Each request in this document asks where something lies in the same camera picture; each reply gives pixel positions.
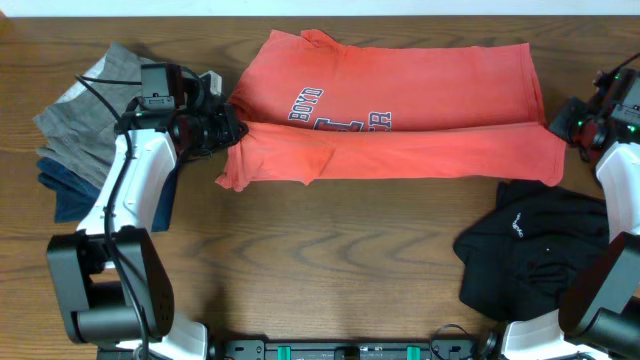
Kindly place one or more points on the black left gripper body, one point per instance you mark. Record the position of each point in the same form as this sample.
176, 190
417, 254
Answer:
208, 134

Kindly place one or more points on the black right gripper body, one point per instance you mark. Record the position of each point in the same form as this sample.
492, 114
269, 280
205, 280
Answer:
573, 121

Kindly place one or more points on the red printed t-shirt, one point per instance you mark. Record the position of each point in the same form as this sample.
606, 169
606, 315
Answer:
317, 109

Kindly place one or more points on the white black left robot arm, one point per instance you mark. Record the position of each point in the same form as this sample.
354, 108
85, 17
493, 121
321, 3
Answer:
111, 287

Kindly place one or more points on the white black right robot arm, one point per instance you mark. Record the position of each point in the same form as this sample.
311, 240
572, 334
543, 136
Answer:
598, 316

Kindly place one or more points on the grey folded shorts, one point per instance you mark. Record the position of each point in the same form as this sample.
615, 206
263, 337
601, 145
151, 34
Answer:
78, 128

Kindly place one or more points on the blue folded garment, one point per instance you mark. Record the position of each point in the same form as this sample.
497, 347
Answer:
76, 196

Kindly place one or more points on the black garment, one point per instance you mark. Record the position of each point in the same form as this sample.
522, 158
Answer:
521, 257

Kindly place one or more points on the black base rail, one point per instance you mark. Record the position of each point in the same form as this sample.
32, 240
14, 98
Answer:
447, 347

